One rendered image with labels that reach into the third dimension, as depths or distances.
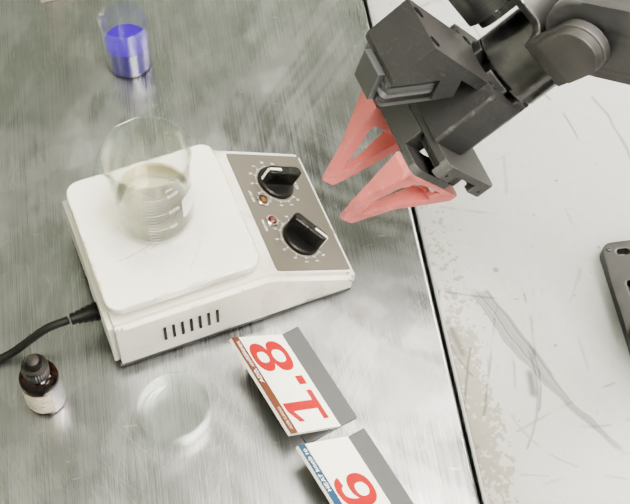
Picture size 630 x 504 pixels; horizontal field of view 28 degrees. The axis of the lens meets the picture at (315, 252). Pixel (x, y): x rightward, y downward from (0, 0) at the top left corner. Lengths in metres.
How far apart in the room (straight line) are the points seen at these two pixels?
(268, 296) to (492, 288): 0.19
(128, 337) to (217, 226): 0.11
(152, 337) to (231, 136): 0.23
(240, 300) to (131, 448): 0.14
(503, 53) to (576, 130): 0.31
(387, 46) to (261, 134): 0.33
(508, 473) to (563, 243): 0.21
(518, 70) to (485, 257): 0.25
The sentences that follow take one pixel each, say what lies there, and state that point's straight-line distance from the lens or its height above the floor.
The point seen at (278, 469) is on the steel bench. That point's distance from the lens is 0.95.
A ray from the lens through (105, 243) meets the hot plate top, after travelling 0.95.
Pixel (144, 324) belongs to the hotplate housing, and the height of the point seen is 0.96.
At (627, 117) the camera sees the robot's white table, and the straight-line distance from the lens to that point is 1.16.
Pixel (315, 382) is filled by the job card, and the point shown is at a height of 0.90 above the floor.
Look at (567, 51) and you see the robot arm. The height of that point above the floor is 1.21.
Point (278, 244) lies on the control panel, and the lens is 0.97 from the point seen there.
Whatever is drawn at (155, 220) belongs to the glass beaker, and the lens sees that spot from 0.91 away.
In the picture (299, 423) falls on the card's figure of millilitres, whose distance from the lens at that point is 0.93.
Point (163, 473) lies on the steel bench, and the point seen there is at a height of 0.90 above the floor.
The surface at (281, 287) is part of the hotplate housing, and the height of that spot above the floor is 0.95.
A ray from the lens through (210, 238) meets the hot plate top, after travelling 0.94.
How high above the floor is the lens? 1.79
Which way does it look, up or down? 59 degrees down
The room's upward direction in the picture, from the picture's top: 3 degrees clockwise
